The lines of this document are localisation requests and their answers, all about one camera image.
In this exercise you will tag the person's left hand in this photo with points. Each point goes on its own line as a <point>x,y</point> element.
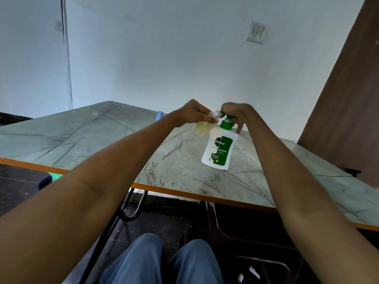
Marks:
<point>191,112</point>

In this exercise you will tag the person's right hand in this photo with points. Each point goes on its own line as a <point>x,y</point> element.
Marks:
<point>241,112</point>

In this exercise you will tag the person's right fingers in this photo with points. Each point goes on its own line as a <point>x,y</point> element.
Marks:
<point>239,127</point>

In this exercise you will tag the person's left thumb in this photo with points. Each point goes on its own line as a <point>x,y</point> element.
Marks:
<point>209,119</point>

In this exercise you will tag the small clear bottle yellowish liquid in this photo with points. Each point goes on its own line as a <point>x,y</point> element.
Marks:
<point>202,128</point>

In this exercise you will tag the white soap bottle green pump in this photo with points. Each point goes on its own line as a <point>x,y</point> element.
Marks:
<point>219,150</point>

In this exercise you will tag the person's left forearm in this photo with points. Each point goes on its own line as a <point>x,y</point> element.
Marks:
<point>88,198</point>

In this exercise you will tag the person's right forearm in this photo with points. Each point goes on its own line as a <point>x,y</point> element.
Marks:
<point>296,186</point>

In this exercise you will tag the small light blue object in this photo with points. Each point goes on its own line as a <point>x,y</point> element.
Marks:
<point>159,115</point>

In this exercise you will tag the brown wooden door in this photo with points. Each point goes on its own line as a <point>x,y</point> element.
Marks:
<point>349,109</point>

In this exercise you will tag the dark brown chair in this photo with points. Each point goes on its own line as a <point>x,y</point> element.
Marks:
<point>251,242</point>

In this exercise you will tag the small black object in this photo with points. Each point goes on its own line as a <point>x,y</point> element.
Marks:
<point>352,172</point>

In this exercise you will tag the white scrap on floor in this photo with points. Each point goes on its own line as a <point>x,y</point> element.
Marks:
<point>254,272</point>

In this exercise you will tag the person's legs in blue jeans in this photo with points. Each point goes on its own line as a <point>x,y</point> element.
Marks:
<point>148,263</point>

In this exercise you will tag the green object under table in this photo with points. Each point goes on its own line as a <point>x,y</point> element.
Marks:
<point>56,176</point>

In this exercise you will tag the white wall light switch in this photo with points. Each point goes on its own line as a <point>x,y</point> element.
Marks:
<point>256,32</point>

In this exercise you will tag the black metal table frame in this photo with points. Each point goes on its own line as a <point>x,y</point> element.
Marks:
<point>124,212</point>

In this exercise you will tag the white wall conduit pipe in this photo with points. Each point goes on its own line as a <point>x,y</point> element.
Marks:
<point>67,56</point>

